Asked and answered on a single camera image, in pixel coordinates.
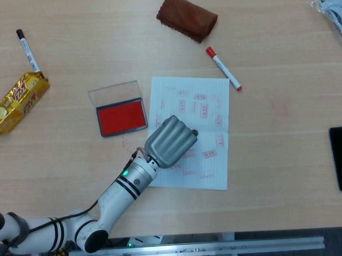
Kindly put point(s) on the red ink pad clear lid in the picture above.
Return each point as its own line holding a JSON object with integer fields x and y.
{"x": 121, "y": 116}

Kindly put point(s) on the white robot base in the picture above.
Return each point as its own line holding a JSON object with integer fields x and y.
{"x": 145, "y": 240}

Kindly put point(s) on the black capped whiteboard marker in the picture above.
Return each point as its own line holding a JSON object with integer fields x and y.
{"x": 27, "y": 51}

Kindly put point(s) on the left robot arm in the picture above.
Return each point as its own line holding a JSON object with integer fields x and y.
{"x": 117, "y": 196}

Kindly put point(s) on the red capped whiteboard marker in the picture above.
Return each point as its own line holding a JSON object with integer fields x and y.
{"x": 223, "y": 68}

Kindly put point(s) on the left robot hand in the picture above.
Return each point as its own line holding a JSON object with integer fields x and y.
{"x": 170, "y": 142}

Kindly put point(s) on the striped fabric in plastic bag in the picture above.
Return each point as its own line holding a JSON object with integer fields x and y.
{"x": 335, "y": 13}

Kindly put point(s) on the white stamped paper sheet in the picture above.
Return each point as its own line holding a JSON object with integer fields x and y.
{"x": 205, "y": 126}

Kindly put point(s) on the gold snack package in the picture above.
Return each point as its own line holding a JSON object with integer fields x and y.
{"x": 17, "y": 103}

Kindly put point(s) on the aluminium rail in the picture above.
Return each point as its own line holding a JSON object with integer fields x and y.
{"x": 194, "y": 250}

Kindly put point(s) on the folded brown cloth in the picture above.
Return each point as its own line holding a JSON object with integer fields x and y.
{"x": 186, "y": 18}

